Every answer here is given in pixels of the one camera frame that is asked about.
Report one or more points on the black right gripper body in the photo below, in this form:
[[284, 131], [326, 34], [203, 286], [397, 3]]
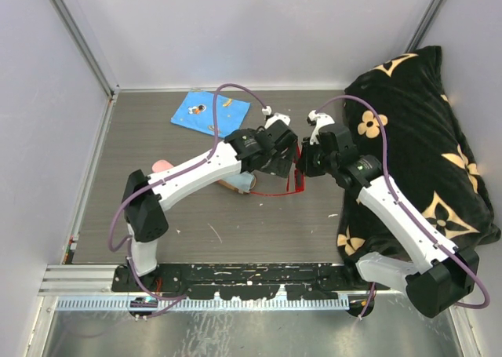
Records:
[[315, 162]]

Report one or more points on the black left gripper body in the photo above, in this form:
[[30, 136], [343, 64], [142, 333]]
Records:
[[278, 165]]

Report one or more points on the red sunglasses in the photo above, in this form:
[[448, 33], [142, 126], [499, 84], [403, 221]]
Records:
[[294, 184]]

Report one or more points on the brown striped glasses case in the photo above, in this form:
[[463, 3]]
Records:
[[227, 185]]

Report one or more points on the pink glasses case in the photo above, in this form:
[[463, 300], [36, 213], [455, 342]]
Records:
[[161, 165]]

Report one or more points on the light blue cloth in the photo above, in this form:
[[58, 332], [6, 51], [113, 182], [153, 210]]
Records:
[[244, 182]]

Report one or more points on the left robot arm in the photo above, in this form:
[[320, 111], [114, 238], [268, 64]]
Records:
[[148, 199]]

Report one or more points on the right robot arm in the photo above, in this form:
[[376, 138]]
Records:
[[439, 274]]

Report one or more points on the black floral plush pillow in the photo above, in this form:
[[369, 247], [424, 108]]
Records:
[[399, 112]]

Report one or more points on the blue cartoon print cloth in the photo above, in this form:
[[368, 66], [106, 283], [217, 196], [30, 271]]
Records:
[[196, 112]]

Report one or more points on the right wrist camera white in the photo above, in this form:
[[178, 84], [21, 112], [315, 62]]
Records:
[[318, 120]]

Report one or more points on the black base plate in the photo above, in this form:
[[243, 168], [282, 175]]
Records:
[[301, 281]]

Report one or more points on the aluminium front rail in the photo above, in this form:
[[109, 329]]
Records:
[[89, 287]]

